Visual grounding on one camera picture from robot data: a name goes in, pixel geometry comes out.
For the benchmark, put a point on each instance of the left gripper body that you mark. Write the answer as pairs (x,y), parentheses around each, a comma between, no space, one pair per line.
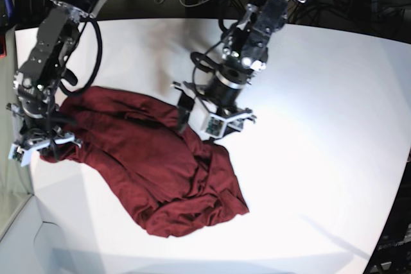
(235,116)

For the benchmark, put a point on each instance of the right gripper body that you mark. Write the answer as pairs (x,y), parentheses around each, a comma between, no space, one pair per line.
(37,133)

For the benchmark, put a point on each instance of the dark red t-shirt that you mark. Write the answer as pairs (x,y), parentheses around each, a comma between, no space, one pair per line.
(170,181)

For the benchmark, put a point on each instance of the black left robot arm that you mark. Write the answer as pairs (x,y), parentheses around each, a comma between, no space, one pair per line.
(244,53)

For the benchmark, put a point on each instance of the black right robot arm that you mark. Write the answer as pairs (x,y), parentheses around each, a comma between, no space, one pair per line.
(38,79)

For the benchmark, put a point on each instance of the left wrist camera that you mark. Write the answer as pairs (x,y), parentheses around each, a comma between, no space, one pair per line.
(214,125)

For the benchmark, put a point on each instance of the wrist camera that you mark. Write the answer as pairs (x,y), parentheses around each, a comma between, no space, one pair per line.
(21,154)
(214,125)

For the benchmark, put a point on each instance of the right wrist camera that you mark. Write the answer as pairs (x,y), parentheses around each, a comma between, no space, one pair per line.
(21,154)

